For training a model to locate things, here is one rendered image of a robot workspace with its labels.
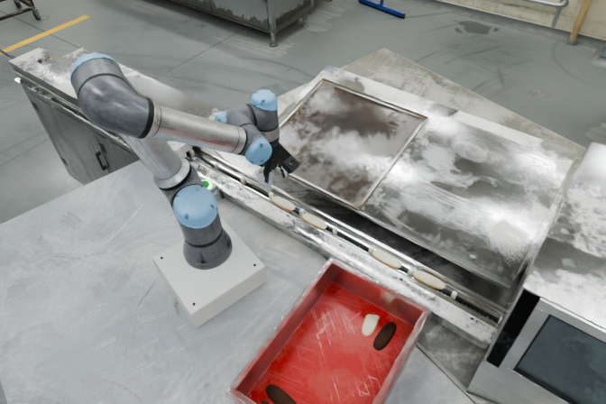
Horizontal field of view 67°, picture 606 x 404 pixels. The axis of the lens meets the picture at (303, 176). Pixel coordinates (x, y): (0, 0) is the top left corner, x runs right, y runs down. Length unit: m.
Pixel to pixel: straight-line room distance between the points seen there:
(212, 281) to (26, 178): 2.33
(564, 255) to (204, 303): 0.91
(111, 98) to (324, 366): 0.86
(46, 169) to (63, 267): 1.89
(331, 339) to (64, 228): 1.03
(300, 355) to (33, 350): 0.76
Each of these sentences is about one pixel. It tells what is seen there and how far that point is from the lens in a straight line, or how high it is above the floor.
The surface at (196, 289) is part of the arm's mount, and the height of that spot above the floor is 0.90.
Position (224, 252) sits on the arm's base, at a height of 0.93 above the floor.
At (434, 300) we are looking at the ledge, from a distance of 1.42.
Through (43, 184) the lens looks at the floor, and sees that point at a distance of 3.44.
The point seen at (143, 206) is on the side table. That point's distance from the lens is 1.80.
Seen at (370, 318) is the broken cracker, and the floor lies 0.83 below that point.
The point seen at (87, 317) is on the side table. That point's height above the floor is 0.82.
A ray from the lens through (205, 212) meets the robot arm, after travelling 1.29.
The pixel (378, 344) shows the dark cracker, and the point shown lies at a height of 0.83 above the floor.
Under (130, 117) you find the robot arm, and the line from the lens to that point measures 1.07.
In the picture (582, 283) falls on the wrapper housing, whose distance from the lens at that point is 1.01.
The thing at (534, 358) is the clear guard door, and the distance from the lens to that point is 1.12.
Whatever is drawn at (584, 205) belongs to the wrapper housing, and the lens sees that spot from 1.16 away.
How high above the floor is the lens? 2.05
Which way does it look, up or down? 44 degrees down
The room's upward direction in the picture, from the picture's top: 3 degrees counter-clockwise
